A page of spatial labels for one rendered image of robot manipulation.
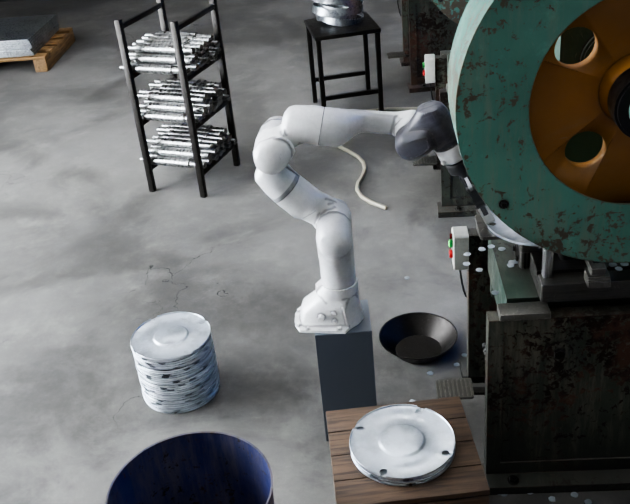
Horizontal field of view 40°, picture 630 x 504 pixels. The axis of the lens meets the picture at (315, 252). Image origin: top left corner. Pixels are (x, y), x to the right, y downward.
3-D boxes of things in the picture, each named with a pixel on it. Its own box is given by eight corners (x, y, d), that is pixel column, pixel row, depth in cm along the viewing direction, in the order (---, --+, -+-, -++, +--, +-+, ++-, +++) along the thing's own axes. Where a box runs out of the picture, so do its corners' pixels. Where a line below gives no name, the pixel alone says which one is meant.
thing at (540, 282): (540, 303, 244) (541, 285, 241) (514, 225, 282) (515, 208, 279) (650, 297, 241) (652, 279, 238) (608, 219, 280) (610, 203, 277)
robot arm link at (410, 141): (404, 155, 252) (404, 172, 244) (383, 118, 246) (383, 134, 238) (461, 129, 246) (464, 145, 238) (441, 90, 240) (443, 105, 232)
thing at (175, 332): (152, 371, 298) (151, 370, 298) (118, 334, 319) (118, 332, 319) (224, 338, 311) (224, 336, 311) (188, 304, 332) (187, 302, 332)
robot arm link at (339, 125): (323, 116, 236) (435, 135, 237) (327, 89, 252) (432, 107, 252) (317, 152, 242) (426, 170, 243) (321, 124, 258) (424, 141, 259)
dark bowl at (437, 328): (380, 375, 323) (379, 360, 320) (378, 328, 349) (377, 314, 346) (461, 371, 321) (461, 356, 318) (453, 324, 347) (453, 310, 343)
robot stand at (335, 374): (326, 441, 296) (314, 335, 273) (324, 406, 311) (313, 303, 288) (379, 437, 295) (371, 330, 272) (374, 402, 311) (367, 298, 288)
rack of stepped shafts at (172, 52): (212, 199, 462) (182, 22, 414) (139, 190, 479) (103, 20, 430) (247, 164, 495) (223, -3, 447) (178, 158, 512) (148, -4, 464)
